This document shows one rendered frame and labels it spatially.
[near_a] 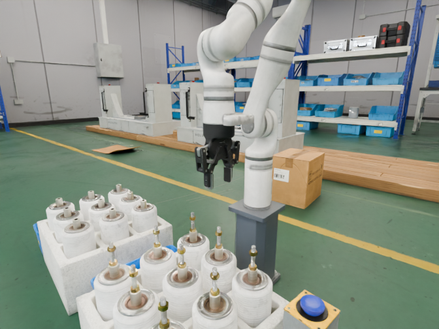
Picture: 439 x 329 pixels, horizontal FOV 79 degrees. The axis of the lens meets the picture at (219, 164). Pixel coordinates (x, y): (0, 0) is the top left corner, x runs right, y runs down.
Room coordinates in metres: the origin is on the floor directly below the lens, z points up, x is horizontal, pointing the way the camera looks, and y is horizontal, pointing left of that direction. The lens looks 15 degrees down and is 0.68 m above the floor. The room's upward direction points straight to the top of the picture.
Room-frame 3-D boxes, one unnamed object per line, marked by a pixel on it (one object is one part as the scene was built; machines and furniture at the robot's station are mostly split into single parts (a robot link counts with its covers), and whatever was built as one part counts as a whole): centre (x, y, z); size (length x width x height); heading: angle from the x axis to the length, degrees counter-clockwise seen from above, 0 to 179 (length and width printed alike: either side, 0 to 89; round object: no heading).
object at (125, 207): (1.04, 0.37, 0.16); 0.10 x 0.10 x 0.18
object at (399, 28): (4.40, -2.64, 1.57); 0.42 x 0.34 x 0.17; 138
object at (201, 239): (0.72, 0.08, 0.25); 0.08 x 0.08 x 0.01
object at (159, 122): (4.44, 1.36, 0.45); 1.61 x 0.57 x 0.74; 49
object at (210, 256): (0.63, 0.00, 0.25); 0.08 x 0.08 x 0.01
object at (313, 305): (0.38, -0.16, 0.32); 0.04 x 0.04 x 0.02
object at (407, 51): (6.04, -0.84, 0.97); 5.51 x 0.64 x 1.94; 49
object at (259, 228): (0.86, -0.13, 0.15); 0.15 x 0.15 x 0.30; 49
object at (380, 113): (4.40, -2.68, 0.36); 0.50 x 0.38 x 0.21; 139
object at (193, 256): (0.72, 0.08, 0.16); 0.10 x 0.10 x 0.18
